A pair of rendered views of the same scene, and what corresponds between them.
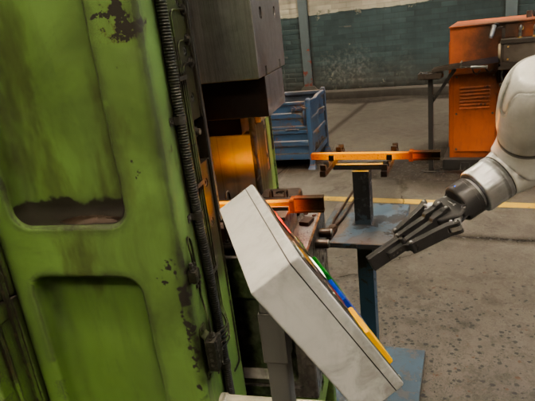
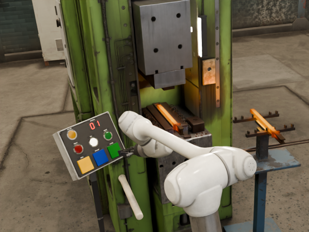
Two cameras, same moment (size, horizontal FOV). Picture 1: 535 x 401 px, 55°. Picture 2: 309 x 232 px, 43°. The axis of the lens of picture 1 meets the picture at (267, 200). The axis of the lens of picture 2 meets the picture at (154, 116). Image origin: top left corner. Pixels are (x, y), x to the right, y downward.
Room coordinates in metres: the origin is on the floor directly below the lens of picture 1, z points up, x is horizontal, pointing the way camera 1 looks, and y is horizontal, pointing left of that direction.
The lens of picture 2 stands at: (0.08, -1.89, 2.09)
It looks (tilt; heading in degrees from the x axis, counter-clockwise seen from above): 25 degrees down; 59
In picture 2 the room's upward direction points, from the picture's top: 5 degrees counter-clockwise
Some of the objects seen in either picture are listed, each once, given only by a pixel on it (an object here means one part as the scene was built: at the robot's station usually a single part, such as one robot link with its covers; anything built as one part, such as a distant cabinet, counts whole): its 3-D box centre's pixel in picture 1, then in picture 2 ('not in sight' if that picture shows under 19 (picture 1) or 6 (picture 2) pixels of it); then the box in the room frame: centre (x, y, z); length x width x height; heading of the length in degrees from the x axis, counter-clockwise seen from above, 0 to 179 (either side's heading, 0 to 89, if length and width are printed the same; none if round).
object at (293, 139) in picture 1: (267, 128); not in sight; (5.58, -0.10, 0.36); 1.20 x 0.80 x 0.72; 70
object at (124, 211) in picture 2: not in sight; (124, 210); (1.01, 0.15, 0.36); 0.09 x 0.07 x 0.12; 165
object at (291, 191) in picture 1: (282, 202); (195, 124); (1.51, -0.04, 0.95); 0.12 x 0.08 x 0.06; 75
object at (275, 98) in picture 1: (198, 96); (158, 69); (1.38, 0.15, 1.32); 0.42 x 0.20 x 0.10; 75
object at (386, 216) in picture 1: (365, 223); (261, 158); (1.81, -0.36, 0.71); 0.40 x 0.30 x 0.02; 157
